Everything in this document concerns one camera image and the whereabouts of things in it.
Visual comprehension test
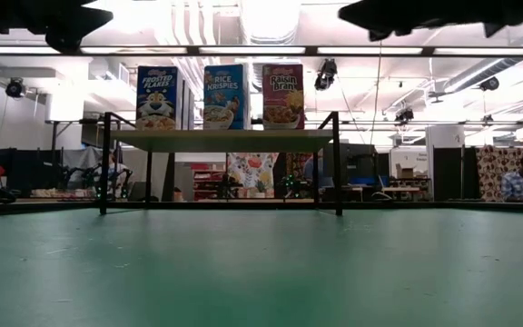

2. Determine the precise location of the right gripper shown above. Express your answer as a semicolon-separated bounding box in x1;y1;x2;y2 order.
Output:
337;0;453;43

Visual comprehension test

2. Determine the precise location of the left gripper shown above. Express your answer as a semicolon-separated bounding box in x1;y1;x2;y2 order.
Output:
0;0;114;55

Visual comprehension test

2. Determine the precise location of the Raisin Bran cereal box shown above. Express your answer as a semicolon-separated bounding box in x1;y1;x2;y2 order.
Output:
261;63;306;132

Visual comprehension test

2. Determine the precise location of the Rice Krispies cereal box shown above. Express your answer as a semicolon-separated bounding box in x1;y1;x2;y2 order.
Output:
202;63;252;132

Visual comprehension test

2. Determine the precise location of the black round ceiling fixture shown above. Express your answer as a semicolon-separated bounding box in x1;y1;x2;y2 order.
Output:
5;76;27;99

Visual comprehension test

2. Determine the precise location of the black ceiling spotlight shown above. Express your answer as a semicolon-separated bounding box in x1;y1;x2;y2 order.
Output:
479;75;501;93
395;106;416;127

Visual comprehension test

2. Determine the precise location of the black cabinet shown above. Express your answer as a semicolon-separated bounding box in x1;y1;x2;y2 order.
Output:
322;143;380;187

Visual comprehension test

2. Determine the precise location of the white pillar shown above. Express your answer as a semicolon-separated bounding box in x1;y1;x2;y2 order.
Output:
424;124;467;201

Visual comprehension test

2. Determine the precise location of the black monitor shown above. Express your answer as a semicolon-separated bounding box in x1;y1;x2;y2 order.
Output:
0;147;63;192

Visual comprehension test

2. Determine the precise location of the cardboard box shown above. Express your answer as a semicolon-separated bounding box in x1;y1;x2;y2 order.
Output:
395;163;419;180

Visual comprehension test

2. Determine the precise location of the wooden work table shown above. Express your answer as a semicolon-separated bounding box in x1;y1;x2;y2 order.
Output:
379;179;433;202

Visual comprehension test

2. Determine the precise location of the black panel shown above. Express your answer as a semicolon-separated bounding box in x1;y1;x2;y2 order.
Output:
432;147;463;201

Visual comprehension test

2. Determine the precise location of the black tapered stand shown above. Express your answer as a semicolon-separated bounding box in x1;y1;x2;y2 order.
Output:
161;152;176;202

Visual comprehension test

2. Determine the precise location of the floral patterned cloth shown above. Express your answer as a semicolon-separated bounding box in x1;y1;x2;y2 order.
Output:
226;152;281;200

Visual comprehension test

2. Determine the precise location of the red storage rack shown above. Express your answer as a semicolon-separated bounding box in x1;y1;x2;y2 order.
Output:
192;163;224;202

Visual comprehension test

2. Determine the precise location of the black hanging camera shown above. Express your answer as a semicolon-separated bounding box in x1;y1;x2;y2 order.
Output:
313;57;339;93

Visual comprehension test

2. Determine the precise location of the thin hanging cable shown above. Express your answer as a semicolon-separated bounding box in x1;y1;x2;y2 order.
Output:
369;40;384;146

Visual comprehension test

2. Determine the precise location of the black overhead frame bar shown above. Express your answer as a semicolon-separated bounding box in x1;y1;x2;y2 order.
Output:
0;44;523;59

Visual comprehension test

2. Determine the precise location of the silver ceiling duct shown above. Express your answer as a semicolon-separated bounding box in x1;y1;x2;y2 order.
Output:
238;0;304;87

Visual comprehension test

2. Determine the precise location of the wooden shelf with black frame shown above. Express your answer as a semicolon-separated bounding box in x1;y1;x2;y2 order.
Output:
99;111;344;217

